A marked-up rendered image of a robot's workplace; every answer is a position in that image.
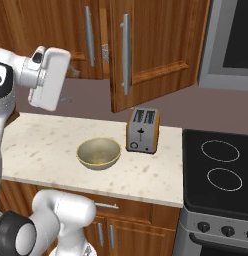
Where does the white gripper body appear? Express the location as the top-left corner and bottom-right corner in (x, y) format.
(27, 47), (72, 112)

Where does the olive bowl with yellow rim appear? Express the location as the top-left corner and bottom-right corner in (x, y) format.
(75, 136), (123, 172)

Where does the narrow wooden base cabinet door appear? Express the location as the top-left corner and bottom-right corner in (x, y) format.
(80, 215), (108, 256)

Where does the wide wooden base cabinet door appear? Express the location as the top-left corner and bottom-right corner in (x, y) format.
(105, 217), (179, 256)

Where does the silver and orange toaster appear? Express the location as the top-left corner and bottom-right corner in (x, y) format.
(125, 107), (161, 155)

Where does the wooden drawer front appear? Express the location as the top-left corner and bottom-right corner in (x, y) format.
(35, 185), (154, 225)

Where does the grey microwave oven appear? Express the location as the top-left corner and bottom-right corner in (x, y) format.
(197, 0), (248, 92)

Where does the black and silver stove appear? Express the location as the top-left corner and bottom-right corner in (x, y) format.
(171, 128), (248, 256)

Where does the long grey cabinet door handle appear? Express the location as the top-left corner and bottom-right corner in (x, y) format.
(119, 13), (132, 96)
(83, 5), (96, 68)

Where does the closed wooden wall cabinet door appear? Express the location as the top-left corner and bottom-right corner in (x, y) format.
(0, 0), (101, 80)

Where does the open wooden wall cabinet door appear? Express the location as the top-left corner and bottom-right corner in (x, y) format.
(108, 0), (211, 114)

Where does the grey drawer handle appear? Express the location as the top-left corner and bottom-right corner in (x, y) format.
(94, 202), (120, 211)

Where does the short grey base cabinet handle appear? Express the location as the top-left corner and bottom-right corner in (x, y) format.
(108, 223), (116, 250)
(97, 222), (105, 248)

